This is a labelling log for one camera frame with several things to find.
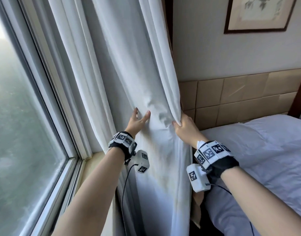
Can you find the person's right hand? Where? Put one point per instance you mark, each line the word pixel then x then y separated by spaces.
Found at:
pixel 188 132

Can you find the person's left hand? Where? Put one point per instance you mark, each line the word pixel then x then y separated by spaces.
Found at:
pixel 137 125

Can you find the white curtain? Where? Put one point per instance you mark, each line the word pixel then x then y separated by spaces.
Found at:
pixel 140 71

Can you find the brown curtain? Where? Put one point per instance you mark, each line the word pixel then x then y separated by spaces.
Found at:
pixel 196 208

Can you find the person's left forearm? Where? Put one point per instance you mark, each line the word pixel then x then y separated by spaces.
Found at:
pixel 91 199

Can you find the person's right forearm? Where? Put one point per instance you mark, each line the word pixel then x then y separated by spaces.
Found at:
pixel 258 201

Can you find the left black marker wristband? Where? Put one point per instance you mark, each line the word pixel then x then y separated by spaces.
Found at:
pixel 122 142

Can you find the black marker wristband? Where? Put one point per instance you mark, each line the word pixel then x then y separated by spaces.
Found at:
pixel 122 142
pixel 214 154

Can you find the right black marker wristband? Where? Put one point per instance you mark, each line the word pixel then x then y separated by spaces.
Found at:
pixel 214 154

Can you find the beige window sill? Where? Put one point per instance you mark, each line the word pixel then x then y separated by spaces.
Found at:
pixel 94 164

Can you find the white duvet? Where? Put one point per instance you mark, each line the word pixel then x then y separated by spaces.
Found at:
pixel 283 179

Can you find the dark framed picture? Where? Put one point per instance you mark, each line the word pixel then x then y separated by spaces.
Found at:
pixel 261 12

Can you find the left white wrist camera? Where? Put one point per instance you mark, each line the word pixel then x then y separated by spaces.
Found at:
pixel 141 162

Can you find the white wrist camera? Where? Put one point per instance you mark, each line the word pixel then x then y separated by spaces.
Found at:
pixel 141 162
pixel 198 178

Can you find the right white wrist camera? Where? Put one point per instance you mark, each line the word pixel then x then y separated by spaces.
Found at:
pixel 198 178

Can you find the dark wooden post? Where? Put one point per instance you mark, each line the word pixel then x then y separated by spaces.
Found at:
pixel 299 95

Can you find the glass window with frame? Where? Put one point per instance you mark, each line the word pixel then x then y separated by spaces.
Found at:
pixel 17 120

